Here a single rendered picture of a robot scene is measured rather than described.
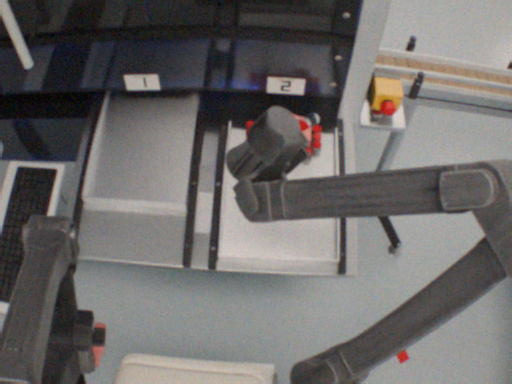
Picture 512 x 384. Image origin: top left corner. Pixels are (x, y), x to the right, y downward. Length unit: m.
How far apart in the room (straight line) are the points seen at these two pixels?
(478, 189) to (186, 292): 1.69
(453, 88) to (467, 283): 0.97
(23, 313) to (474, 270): 0.50
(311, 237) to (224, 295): 0.92
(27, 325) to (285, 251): 0.79
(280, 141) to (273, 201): 0.08
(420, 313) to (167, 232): 0.75
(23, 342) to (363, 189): 0.44
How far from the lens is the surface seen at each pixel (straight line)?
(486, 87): 1.58
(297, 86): 1.27
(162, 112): 1.41
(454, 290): 0.62
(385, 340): 0.70
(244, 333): 2.07
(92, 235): 1.29
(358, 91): 1.29
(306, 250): 1.24
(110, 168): 1.35
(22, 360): 0.53
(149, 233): 1.26
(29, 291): 0.62
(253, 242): 1.23
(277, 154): 0.78
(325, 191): 0.72
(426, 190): 0.62
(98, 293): 2.19
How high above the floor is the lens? 2.04
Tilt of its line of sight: 64 degrees down
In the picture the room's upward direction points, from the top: 2 degrees clockwise
